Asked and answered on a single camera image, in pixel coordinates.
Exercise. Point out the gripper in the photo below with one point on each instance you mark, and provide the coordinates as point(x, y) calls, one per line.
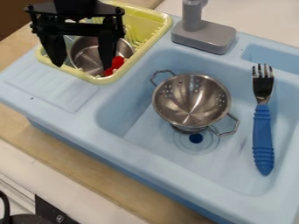
point(76, 14)

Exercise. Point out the red toy strawberry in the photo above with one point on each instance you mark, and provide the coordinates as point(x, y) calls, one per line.
point(117, 62)

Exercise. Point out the silver strainer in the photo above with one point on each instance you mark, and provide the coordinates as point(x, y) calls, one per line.
point(192, 100)

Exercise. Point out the tap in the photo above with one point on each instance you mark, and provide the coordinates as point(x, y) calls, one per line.
point(202, 27)

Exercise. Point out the toy sink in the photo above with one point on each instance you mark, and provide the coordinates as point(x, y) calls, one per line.
point(167, 128)

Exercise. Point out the dish rack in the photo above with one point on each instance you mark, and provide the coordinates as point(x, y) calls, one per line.
point(146, 27)

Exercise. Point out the silver pot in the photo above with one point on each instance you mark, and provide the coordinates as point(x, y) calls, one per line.
point(86, 57)

